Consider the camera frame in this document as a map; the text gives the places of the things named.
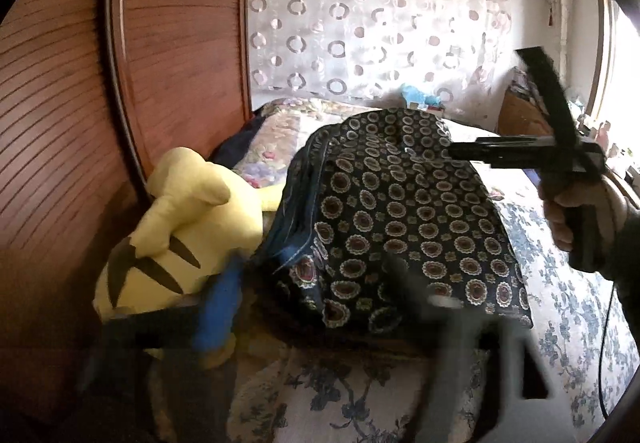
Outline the dark right sleeve forearm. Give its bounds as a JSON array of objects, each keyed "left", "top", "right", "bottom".
[{"left": 596, "top": 209, "right": 640, "bottom": 343}]

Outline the person's right hand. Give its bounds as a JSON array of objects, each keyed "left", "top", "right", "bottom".
[{"left": 538, "top": 177, "right": 629, "bottom": 255}]

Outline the bright window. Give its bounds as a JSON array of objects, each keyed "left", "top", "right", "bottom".
[{"left": 591, "top": 0, "right": 639, "bottom": 165}]

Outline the yellow Pikachu plush toy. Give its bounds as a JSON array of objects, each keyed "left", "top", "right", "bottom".
[{"left": 93, "top": 148, "right": 283, "bottom": 368}]

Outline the floral bed quilt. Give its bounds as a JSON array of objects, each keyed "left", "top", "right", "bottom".
[{"left": 228, "top": 99, "right": 639, "bottom": 442}]

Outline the teal item behind bed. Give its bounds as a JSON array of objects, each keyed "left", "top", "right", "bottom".
[{"left": 400, "top": 85, "right": 442, "bottom": 110}]

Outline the brown wooden wardrobe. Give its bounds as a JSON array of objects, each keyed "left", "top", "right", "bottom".
[{"left": 1, "top": 0, "right": 250, "bottom": 409}]

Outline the sheer circle-patterned curtain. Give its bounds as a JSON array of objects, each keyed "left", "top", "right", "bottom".
[{"left": 247, "top": 0, "right": 511, "bottom": 122}]

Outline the thin black cable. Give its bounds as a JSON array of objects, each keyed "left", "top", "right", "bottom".
[{"left": 596, "top": 281, "right": 618, "bottom": 419}]

